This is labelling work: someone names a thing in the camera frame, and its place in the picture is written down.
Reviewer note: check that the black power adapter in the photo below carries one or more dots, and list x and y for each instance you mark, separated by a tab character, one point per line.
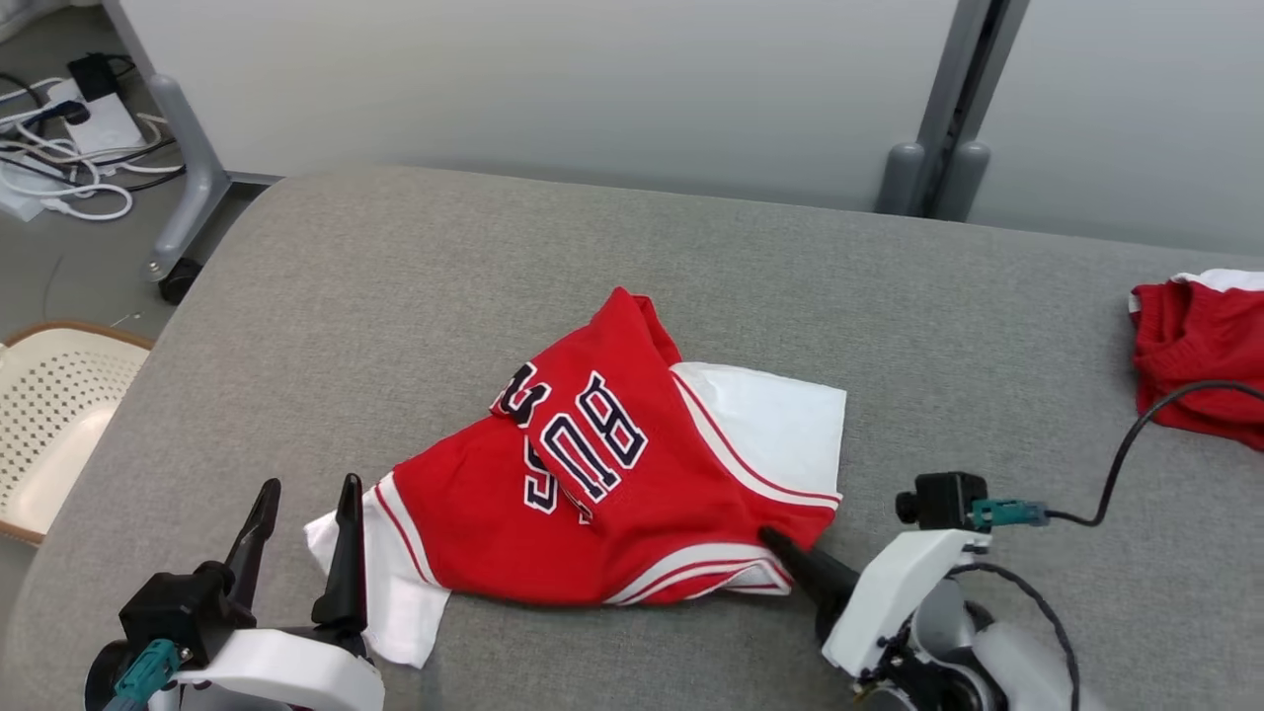
92	77

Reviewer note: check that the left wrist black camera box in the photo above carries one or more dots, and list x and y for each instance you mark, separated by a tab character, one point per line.
173	607

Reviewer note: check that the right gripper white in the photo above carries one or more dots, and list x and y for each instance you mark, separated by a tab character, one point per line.
899	592

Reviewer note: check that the red basketball jersey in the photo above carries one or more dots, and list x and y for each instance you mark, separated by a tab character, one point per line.
474	513

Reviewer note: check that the white flat box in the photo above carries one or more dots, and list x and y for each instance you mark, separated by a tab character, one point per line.
20	188

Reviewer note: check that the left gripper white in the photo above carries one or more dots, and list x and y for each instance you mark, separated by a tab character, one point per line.
286	676

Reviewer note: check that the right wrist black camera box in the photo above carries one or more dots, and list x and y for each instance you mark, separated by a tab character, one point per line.
943	499

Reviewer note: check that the grey partition post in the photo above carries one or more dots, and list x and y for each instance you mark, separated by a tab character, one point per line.
948	99

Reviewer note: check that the red shorts with white hem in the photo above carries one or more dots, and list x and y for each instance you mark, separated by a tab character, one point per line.
1200	355

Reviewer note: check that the grey partition leg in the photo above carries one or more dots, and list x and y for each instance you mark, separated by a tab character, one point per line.
193	148

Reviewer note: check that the cream perforated laundry basket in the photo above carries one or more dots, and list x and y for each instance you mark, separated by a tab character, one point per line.
59	415

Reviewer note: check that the black caster wheel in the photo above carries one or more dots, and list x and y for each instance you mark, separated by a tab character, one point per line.
180	281

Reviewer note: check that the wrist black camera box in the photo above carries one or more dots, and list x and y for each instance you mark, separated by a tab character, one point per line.
943	499
173	607

